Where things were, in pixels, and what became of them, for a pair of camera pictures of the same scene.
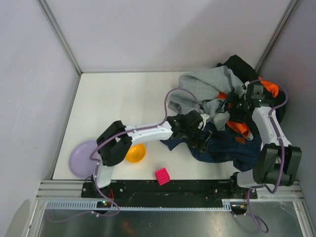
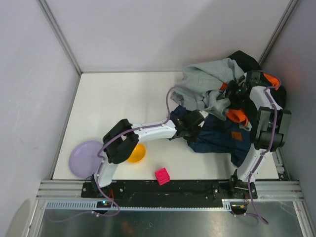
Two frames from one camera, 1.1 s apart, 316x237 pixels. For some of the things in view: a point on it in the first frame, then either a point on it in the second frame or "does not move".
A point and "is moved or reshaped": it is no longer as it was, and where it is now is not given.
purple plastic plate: (80, 161) does not move
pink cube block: (162, 176) does not move
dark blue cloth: (226, 146) is moved or reshaped
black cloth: (247, 73) is moved or reshaped
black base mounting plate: (166, 191) does not move
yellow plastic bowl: (136, 153) does not move
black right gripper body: (230, 99) to (230, 91)
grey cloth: (198, 91) is moved or reshaped
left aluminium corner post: (56, 27) does not move
